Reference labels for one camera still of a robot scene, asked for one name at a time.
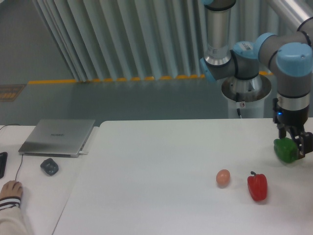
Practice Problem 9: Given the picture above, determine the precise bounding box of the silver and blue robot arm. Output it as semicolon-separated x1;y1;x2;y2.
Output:
200;0;313;163

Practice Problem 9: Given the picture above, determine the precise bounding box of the silver closed laptop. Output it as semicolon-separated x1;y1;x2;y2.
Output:
19;119;95;158

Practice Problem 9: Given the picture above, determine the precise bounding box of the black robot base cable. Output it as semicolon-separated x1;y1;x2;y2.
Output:
235;92;243;119

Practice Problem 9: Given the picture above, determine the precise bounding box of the green bell pepper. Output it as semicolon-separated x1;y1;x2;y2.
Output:
273;137;298;164

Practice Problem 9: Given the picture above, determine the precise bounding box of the black keyboard edge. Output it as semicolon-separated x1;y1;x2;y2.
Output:
0;152;8;178

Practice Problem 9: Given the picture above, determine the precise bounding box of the person's hand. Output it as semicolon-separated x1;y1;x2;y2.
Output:
0;180;23;200

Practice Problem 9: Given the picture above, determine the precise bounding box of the grey pleated curtain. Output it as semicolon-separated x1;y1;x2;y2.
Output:
31;0;301;82

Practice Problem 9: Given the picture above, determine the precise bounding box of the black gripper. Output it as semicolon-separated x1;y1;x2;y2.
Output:
273;98;313;159

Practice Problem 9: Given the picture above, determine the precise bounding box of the brown egg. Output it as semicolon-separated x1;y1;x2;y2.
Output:
216;169;231;188

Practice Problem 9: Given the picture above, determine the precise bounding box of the cream sleeve forearm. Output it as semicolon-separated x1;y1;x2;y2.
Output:
0;196;30;235

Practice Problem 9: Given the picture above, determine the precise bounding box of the red bell pepper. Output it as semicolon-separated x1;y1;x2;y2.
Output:
247;171;268;202

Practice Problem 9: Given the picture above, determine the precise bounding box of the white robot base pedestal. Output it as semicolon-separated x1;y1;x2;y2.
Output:
222;75;271;118

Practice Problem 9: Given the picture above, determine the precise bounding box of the black mouse cable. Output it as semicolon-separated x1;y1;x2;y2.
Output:
0;124;35;182

